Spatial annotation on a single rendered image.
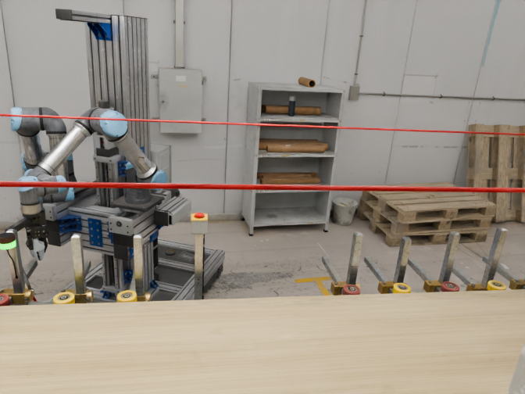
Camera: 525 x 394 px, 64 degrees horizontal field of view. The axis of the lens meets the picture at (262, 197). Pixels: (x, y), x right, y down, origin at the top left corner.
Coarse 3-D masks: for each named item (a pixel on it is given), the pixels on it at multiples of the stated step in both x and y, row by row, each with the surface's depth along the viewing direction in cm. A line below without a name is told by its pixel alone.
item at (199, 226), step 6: (192, 216) 183; (204, 216) 184; (192, 222) 180; (198, 222) 181; (204, 222) 181; (192, 228) 181; (198, 228) 182; (204, 228) 182; (192, 234) 182; (198, 234) 183; (204, 234) 183
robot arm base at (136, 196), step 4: (128, 188) 239; (132, 188) 238; (136, 188) 238; (140, 188) 239; (144, 188) 240; (128, 192) 239; (132, 192) 238; (136, 192) 238; (140, 192) 239; (144, 192) 241; (148, 192) 244; (124, 196) 243; (128, 196) 239; (132, 196) 239; (136, 196) 239; (140, 196) 240; (144, 196) 241; (148, 196) 244; (124, 200) 242; (128, 200) 239; (132, 200) 239; (136, 200) 239; (140, 200) 239; (144, 200) 241; (148, 200) 244; (136, 204) 239
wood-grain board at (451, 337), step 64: (0, 320) 160; (64, 320) 162; (128, 320) 165; (192, 320) 167; (256, 320) 170; (320, 320) 173; (384, 320) 176; (448, 320) 179; (512, 320) 182; (0, 384) 131; (64, 384) 133; (128, 384) 135; (192, 384) 136; (256, 384) 138; (320, 384) 140; (384, 384) 142; (448, 384) 144
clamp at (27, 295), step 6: (6, 288) 184; (12, 288) 184; (6, 294) 180; (12, 294) 180; (18, 294) 181; (24, 294) 181; (30, 294) 183; (12, 300) 181; (18, 300) 181; (24, 300) 181; (30, 300) 183
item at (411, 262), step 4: (408, 260) 241; (412, 260) 239; (412, 264) 236; (416, 264) 235; (412, 268) 236; (416, 268) 232; (420, 268) 231; (416, 272) 232; (420, 272) 228; (424, 272) 227; (420, 276) 228; (424, 276) 224; (428, 276) 224; (424, 280) 224; (428, 280) 220; (436, 288) 213; (440, 288) 213
